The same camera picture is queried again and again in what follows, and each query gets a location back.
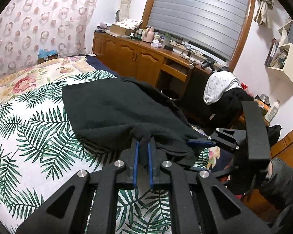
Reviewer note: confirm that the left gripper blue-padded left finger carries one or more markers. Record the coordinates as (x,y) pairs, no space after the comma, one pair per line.
(87,202)

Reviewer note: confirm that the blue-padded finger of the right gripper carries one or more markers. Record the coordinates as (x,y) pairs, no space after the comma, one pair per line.
(201,142)

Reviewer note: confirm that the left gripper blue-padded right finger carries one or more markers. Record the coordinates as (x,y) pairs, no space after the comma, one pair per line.
(198,201)

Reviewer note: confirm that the black Superman t-shirt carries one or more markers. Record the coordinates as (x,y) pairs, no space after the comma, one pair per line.
(112,112)

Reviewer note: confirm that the person's right hand grey sleeve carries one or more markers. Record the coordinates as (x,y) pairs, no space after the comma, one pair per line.
(278,189)

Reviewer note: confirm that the white lotion bottle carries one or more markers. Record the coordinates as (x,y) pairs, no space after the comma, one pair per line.
(273,110)

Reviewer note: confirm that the floral leaf bed sheet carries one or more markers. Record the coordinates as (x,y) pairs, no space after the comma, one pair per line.
(39,151)

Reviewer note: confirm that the wooden sideboard cabinet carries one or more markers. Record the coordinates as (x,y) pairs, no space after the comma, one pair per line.
(159,67)

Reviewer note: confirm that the pink thermos jug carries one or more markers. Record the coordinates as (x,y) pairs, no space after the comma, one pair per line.
(149,35)

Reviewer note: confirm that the grey window roller blind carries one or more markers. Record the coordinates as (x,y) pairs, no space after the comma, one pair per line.
(212,24)

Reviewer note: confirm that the cardboard box with floral cloth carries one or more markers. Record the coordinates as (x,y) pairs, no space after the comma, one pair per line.
(125,27)

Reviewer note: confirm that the box with blue items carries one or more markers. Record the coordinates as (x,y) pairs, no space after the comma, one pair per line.
(46,55)

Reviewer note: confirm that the pink circle patterned curtain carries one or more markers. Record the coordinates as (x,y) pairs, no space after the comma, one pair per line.
(28,26)

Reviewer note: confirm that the white wall shelf cube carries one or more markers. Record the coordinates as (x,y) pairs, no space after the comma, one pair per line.
(279,62)

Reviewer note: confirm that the beige cloth hanging on wall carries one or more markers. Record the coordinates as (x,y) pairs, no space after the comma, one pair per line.
(262,14)

